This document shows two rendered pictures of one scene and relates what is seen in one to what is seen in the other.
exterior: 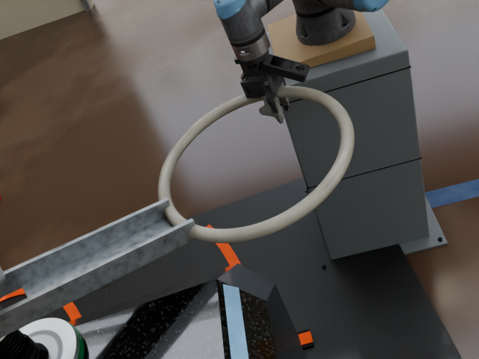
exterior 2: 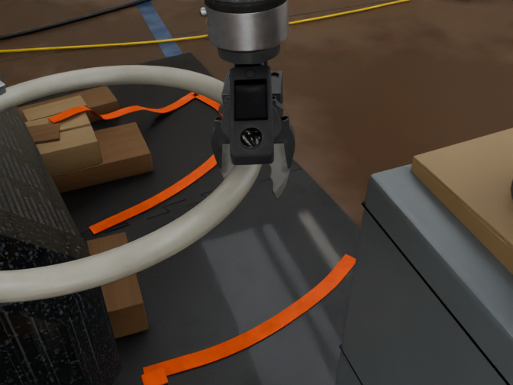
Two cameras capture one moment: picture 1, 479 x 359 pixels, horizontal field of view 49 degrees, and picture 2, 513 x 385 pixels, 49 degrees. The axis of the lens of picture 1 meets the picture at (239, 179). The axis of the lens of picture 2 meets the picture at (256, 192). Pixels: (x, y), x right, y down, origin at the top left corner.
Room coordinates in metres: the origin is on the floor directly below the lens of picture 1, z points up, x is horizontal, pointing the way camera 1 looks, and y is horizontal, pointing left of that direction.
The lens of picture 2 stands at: (0.86, -0.66, 1.35)
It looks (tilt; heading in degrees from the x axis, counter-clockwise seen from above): 40 degrees down; 57
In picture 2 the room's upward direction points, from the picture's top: straight up
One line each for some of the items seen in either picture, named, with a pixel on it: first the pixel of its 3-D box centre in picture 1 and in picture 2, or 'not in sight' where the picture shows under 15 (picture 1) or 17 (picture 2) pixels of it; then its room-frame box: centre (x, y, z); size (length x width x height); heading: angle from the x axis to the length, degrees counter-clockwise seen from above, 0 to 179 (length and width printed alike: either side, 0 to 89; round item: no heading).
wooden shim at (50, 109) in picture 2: not in sight; (55, 108); (1.27, 1.53, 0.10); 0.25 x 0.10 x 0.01; 178
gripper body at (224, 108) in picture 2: (259, 72); (252, 85); (1.18, -0.15, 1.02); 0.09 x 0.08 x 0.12; 53
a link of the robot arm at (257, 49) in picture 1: (250, 45); (244, 21); (1.17, -0.15, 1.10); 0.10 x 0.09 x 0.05; 143
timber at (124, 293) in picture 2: not in sight; (116, 283); (1.12, 0.50, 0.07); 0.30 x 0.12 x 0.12; 77
